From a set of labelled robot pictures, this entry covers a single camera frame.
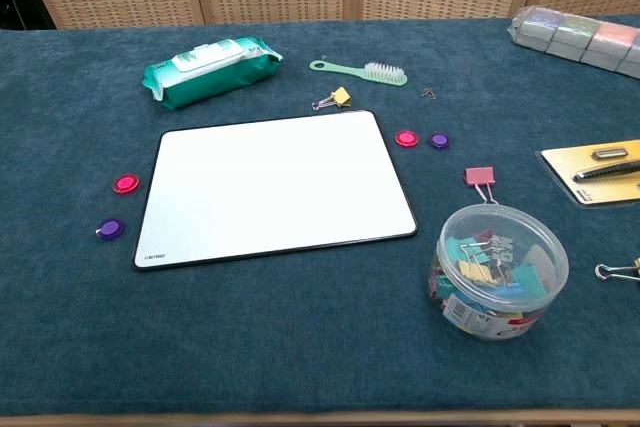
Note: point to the pink round magnet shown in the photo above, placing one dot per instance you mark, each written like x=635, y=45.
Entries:
x=406, y=138
x=125, y=183

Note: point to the purple round magnet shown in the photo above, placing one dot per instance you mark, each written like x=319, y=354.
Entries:
x=439, y=141
x=110, y=229

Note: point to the white magnetic board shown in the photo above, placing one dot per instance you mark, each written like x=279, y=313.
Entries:
x=275, y=187

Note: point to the small yellow binder clip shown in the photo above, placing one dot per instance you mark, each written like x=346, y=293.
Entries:
x=341, y=96

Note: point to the mint green small brush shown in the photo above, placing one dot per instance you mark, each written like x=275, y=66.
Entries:
x=385, y=76

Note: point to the dark teal table cloth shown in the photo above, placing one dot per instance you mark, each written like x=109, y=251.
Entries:
x=300, y=327

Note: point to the bronze paper clips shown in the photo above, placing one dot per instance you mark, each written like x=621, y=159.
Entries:
x=428, y=92

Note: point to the green wet wipes pack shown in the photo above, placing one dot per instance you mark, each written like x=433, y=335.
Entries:
x=210, y=77

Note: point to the pink binder clip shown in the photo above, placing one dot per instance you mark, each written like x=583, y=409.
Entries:
x=480, y=175

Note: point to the clear tub of binder clips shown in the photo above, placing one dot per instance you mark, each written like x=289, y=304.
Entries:
x=495, y=287

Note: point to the yellow razor blister pack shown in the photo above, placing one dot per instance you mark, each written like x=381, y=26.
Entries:
x=565, y=167

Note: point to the wrapped colourful tissue packs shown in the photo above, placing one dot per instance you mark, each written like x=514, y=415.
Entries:
x=575, y=37

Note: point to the large yellow binder clip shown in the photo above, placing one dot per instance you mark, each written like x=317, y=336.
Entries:
x=620, y=269

